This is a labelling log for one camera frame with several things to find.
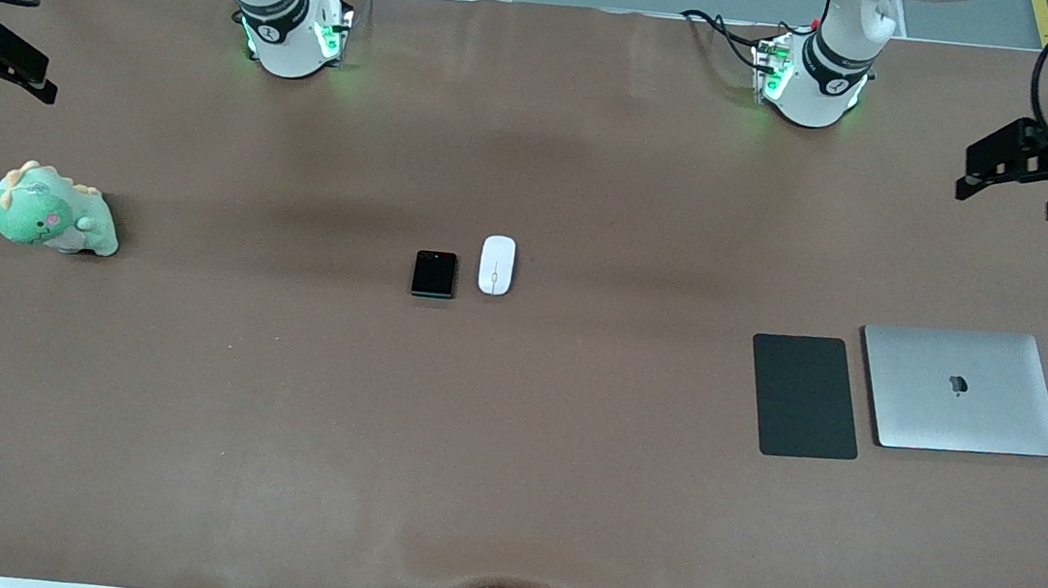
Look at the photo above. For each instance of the black phone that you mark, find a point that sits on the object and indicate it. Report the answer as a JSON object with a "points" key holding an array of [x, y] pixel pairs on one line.
{"points": [[433, 275]]}

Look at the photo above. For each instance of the white computer mouse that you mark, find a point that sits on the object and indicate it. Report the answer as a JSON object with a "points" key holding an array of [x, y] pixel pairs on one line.
{"points": [[496, 267]]}

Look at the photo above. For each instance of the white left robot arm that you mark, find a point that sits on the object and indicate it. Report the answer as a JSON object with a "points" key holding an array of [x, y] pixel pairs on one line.
{"points": [[813, 95]]}

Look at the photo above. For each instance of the black mouse pad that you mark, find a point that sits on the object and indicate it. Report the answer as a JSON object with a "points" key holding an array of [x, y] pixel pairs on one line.
{"points": [[805, 397]]}

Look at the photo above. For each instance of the green dinosaur plush toy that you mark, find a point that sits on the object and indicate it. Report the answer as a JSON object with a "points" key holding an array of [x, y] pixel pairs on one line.
{"points": [[35, 218]]}

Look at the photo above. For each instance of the silver closed laptop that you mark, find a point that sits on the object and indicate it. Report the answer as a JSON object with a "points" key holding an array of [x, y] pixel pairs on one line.
{"points": [[959, 418]]}

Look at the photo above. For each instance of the brown table cover sheet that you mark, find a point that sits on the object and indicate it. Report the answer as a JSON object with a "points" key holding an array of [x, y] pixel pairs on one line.
{"points": [[508, 448]]}

